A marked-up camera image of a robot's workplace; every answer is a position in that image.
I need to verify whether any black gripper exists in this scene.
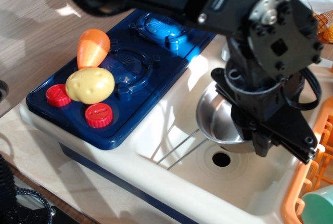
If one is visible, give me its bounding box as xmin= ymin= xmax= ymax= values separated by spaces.
xmin=211 ymin=64 xmax=318 ymax=164

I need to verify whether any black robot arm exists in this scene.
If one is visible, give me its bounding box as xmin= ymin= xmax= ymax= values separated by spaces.
xmin=73 ymin=0 xmax=323 ymax=163

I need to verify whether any cream toy sink unit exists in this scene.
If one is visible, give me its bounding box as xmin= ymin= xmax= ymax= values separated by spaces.
xmin=19 ymin=36 xmax=332 ymax=223

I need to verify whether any blue toy stove top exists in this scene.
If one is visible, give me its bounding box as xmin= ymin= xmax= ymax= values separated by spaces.
xmin=26 ymin=10 xmax=214 ymax=150

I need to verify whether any red stove knob right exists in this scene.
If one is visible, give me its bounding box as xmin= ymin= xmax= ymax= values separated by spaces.
xmin=85 ymin=103 xmax=113 ymax=128

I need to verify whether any red stove knob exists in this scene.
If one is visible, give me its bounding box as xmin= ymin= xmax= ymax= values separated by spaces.
xmin=46 ymin=84 xmax=72 ymax=107
xmin=85 ymin=103 xmax=113 ymax=128

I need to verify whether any red stove knob left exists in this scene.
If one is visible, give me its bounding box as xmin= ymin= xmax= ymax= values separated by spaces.
xmin=46 ymin=84 xmax=72 ymax=107

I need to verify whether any orange plastic dish rack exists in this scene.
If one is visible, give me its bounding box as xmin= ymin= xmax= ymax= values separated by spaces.
xmin=281 ymin=97 xmax=332 ymax=223

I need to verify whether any teal plastic cup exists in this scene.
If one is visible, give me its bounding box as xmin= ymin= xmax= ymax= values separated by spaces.
xmin=301 ymin=185 xmax=332 ymax=224

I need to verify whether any orange transparent cup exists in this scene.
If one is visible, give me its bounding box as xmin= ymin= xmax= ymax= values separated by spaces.
xmin=313 ymin=10 xmax=332 ymax=44

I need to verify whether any yellow toy potato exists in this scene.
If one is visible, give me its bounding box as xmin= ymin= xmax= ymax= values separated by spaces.
xmin=65 ymin=67 xmax=115 ymax=105

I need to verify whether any orange toy carrot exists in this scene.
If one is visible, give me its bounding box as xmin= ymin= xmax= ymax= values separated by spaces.
xmin=76 ymin=29 xmax=111 ymax=70

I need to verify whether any black braided cable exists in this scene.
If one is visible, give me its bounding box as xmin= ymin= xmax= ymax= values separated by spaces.
xmin=0 ymin=153 xmax=57 ymax=224

